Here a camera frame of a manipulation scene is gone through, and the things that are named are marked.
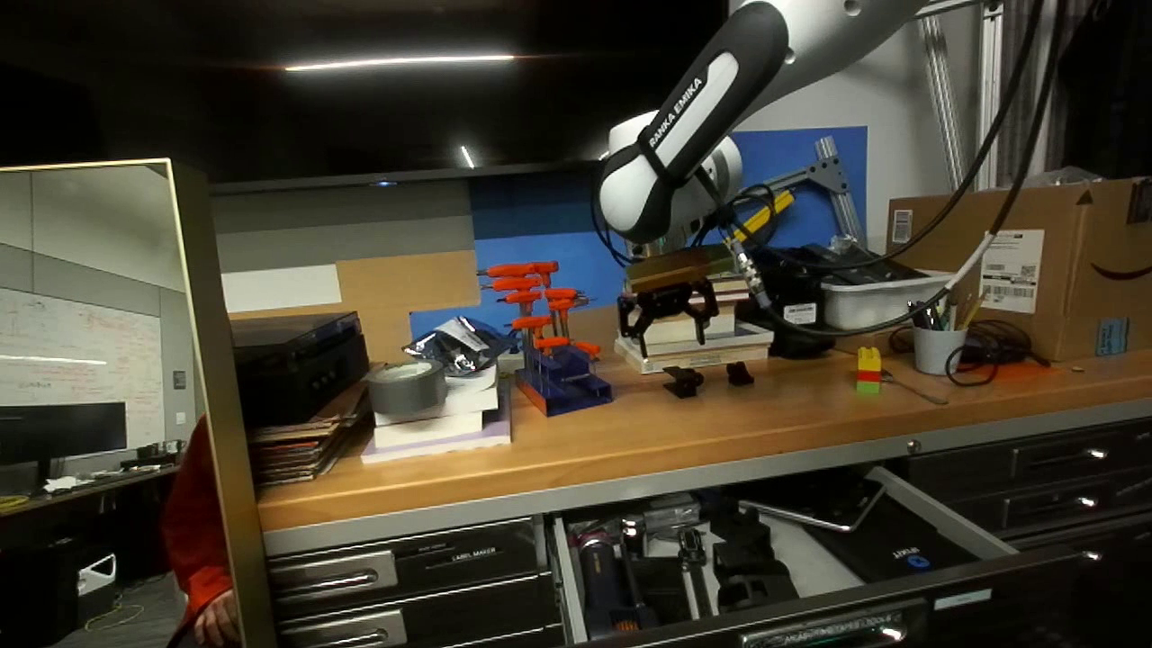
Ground tall stack of books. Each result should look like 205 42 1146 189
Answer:
612 272 776 374

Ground black clip part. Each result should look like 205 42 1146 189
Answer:
702 494 766 545

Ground black small plastic part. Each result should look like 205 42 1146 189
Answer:
660 362 710 404

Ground long ceiling light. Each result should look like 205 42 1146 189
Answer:
280 47 517 77

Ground dark flat screen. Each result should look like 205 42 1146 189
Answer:
0 399 130 470

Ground white wall sheet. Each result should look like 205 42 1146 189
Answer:
218 264 346 318

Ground black blocky plastic part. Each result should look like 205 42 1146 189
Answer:
717 535 789 587

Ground black tablet with light edge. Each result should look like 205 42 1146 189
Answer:
738 467 894 535

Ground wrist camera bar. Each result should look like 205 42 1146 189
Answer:
622 245 738 297

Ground aluminium frame post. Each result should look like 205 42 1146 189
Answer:
973 0 1006 193

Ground grey duct tape roll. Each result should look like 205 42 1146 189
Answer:
361 356 451 425

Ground silver foil bag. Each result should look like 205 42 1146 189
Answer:
403 313 517 380

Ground pens and tools bunch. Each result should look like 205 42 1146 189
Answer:
906 293 973 336

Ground black device with white label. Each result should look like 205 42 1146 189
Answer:
747 245 841 359

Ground black angular plastic part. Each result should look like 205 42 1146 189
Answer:
717 572 796 614

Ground brown cork board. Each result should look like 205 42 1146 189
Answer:
336 249 482 362

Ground wooden frame post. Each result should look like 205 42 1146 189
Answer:
166 156 280 648

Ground thin black cable loop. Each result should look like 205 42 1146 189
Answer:
944 318 1046 390

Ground white plastic tub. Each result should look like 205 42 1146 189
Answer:
818 245 964 336

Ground person in red hoodie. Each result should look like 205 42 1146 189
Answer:
158 413 243 648

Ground silver metal tools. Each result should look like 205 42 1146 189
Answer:
637 495 704 563

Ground black hard case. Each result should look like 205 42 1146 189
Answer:
231 313 374 427

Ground yellow handled tool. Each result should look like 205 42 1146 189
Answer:
732 186 799 245

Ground stack of dark flat books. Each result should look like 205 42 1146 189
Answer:
249 380 374 489

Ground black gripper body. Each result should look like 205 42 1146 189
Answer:
614 282 723 337

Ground closed drawer bank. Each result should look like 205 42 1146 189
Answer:
894 410 1152 648
261 515 568 648

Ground dark hand tools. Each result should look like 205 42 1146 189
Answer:
571 515 699 639

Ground open workbench drawer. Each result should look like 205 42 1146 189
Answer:
547 463 1092 648

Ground yellow red green lego block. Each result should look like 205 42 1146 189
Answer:
849 342 889 404

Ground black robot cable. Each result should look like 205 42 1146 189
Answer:
717 0 1082 354

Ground white paper sheet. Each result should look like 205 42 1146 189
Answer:
758 515 871 603

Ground orange T-handle wrench rack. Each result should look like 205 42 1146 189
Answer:
480 260 619 422

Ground white pen cup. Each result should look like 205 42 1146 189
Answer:
909 319 969 377

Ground cardboard shipping box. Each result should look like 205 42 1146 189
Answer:
885 176 1152 368

